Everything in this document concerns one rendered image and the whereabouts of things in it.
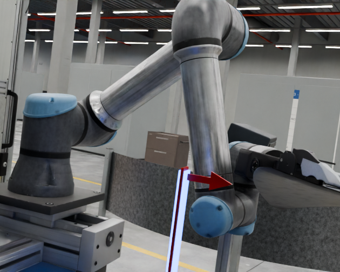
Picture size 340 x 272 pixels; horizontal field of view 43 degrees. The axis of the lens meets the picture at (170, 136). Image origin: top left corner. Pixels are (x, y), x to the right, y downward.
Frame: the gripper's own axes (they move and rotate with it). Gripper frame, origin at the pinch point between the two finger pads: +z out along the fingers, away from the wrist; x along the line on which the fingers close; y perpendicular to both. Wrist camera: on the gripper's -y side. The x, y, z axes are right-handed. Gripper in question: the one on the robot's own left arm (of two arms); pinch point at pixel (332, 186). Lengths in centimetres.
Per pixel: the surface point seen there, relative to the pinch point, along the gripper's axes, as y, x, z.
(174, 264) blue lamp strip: -22.7, 13.7, 1.4
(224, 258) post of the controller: 9.2, 25.1, -41.1
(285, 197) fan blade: -9.9, 2.6, 3.1
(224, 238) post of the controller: 8.7, 20.7, -42.3
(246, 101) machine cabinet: 292, -73, -568
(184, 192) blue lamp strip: -23.3, 4.6, 1.0
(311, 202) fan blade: -6.3, 2.5, 4.0
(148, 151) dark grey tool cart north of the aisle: 180, 46, -665
